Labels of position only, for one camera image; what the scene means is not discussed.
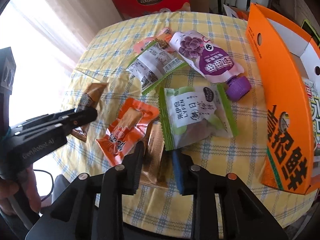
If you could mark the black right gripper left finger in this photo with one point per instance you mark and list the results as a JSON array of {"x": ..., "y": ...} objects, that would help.
[{"x": 123, "y": 179}]

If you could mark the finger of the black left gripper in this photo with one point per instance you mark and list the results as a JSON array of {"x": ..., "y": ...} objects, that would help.
[
  {"x": 77, "y": 119},
  {"x": 61, "y": 114}
]

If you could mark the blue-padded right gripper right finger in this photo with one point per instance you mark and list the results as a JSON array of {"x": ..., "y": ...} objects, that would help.
[{"x": 192, "y": 180}]

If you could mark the pink snack packet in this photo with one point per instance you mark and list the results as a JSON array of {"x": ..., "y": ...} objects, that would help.
[{"x": 163, "y": 38}]

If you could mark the purple grape jelly pouch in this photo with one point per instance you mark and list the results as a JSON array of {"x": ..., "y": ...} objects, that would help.
[{"x": 212, "y": 62}]

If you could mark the person's left hand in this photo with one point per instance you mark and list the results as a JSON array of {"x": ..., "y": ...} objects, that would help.
[{"x": 29, "y": 186}]

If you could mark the brown gold snack packet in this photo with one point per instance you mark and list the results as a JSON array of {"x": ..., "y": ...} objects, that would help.
[{"x": 89, "y": 98}]

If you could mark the gold foil snack packet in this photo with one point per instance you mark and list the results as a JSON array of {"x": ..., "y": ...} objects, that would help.
[{"x": 156, "y": 159}]

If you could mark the orange snack packet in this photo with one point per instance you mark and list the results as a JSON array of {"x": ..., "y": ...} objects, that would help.
[{"x": 127, "y": 129}]

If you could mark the green white Lyfen snack bag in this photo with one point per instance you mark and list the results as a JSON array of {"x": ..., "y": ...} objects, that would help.
[{"x": 191, "y": 114}]

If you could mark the green-edged label-side snack bag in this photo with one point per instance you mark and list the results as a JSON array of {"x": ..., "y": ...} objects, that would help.
[{"x": 152, "y": 66}]

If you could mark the green white snack bag in box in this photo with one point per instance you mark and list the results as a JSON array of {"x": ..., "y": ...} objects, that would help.
[{"x": 313, "y": 97}]

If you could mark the orange cardboard box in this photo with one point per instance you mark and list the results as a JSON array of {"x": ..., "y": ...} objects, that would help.
[{"x": 285, "y": 53}]

